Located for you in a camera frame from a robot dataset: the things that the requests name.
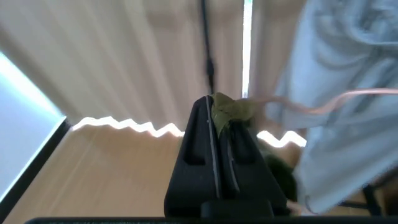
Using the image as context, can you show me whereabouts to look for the pale grey shorts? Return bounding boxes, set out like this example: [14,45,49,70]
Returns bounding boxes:
[264,0,398,215]

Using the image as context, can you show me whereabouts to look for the green garment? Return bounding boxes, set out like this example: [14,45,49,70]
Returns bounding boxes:
[211,92,299,203]

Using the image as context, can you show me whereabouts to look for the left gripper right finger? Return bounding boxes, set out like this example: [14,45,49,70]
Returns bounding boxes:
[217,119,287,218]

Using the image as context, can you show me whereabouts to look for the black clothes rack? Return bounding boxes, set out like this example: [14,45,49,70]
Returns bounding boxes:
[200,0,386,217]

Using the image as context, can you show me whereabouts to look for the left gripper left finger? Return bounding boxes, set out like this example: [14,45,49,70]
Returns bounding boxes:
[164,95,221,218]

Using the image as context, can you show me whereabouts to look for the pink clothes hanger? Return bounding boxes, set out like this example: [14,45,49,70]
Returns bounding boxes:
[245,88,398,215]

